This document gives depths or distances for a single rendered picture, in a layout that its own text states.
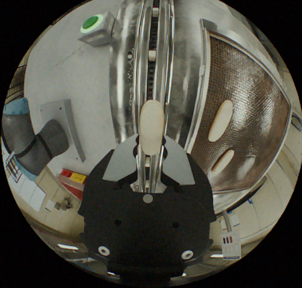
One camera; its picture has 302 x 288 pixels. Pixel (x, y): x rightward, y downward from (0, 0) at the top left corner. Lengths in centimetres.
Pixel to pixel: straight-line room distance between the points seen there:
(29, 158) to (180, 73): 47
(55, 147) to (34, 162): 11
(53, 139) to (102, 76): 27
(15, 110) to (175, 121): 44
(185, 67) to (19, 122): 44
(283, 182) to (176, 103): 352
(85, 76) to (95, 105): 10
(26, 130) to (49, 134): 11
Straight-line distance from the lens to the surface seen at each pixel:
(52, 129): 40
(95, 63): 29
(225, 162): 29
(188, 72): 25
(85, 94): 30
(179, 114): 25
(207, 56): 19
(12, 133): 32
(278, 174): 352
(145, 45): 22
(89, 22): 26
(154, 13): 28
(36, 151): 37
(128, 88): 19
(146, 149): 15
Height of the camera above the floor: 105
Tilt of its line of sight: 60 degrees down
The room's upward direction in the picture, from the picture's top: 179 degrees counter-clockwise
